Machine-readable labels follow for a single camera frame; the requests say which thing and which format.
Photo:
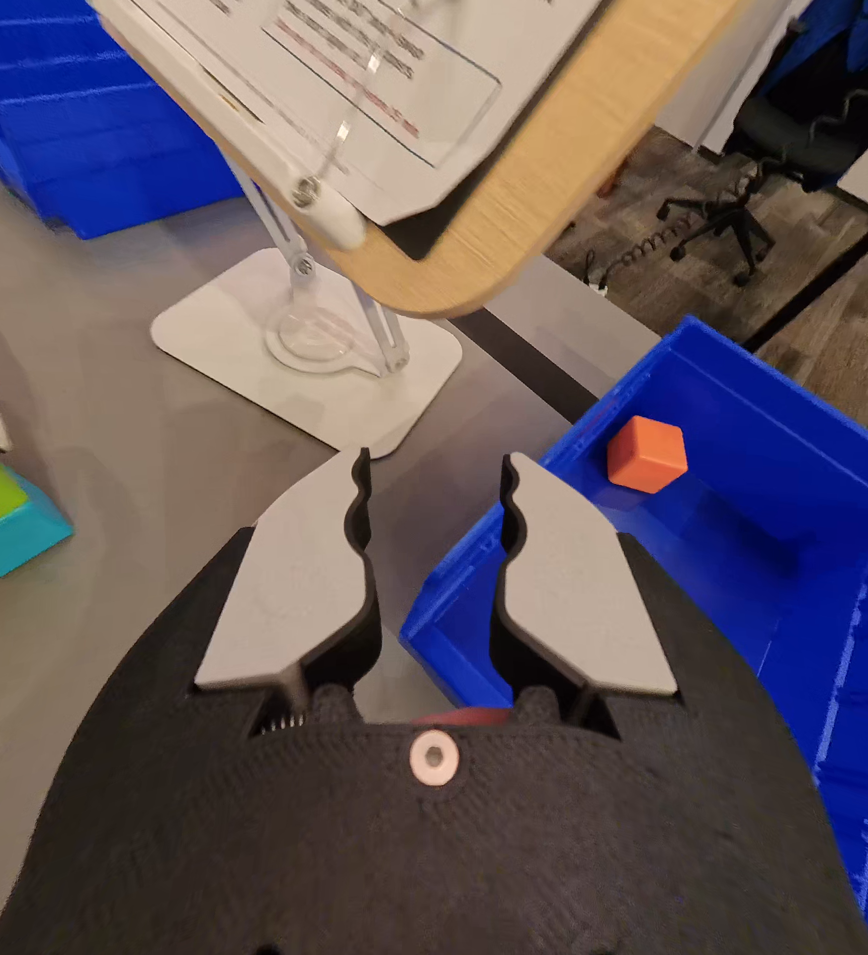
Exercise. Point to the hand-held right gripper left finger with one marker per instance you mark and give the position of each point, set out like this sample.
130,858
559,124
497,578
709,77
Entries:
292,597

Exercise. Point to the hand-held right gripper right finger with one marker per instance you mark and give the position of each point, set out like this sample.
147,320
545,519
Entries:
583,604

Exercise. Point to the teal cube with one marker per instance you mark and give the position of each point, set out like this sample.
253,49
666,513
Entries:
16,537

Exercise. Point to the orange cube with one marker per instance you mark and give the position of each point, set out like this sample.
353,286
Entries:
643,455

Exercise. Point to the blue plastic bin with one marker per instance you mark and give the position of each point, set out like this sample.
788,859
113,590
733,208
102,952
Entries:
777,485
91,134

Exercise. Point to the grey desk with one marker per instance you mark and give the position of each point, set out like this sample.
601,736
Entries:
106,336

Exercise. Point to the wooden top office desk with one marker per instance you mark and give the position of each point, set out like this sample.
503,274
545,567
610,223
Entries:
829,276

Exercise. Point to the white stand with wooden board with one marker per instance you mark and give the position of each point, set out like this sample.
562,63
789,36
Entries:
590,186

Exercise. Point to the printed instruction sheet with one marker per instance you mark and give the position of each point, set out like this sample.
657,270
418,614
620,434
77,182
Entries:
404,97

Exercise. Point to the black office chair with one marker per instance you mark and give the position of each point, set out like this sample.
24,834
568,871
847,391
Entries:
799,134

